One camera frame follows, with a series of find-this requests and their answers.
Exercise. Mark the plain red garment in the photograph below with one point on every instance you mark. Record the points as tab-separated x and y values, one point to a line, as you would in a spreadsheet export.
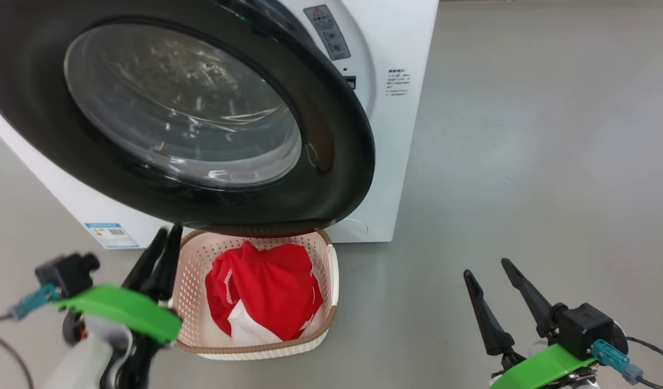
272	286

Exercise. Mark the white washing machine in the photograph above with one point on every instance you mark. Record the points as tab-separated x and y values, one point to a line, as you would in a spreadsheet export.
396	162

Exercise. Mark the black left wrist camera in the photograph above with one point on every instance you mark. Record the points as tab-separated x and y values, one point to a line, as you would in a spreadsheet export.
66	275

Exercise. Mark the cream perforated laundry basket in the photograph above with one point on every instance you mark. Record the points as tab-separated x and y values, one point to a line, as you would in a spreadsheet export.
193	292

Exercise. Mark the grey warning sticker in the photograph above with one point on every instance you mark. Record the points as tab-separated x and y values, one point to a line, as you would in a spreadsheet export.
327	32

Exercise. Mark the teal right camera connector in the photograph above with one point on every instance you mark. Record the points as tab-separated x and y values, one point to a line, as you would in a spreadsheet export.
612	356

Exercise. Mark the teal camera connector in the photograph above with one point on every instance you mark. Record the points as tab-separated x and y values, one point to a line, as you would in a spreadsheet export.
612	356
34	301

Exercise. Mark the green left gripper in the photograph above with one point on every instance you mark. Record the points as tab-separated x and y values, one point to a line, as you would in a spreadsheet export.
120	308

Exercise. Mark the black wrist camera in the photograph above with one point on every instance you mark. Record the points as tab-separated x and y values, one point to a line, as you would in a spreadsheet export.
582	329
66	275

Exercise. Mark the blue energy label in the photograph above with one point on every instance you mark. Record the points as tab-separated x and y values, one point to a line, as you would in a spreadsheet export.
111	235

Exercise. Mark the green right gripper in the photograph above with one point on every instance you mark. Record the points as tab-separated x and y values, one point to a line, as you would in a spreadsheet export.
542	370

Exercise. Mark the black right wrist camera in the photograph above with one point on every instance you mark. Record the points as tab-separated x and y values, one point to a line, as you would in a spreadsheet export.
582	329

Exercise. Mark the black round washing machine door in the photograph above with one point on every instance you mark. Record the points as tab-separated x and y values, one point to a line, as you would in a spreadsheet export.
320	205

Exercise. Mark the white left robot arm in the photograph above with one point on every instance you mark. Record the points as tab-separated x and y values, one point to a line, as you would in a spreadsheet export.
88	362

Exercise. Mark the teal left camera connector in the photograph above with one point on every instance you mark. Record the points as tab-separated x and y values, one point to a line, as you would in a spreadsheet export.
34	301

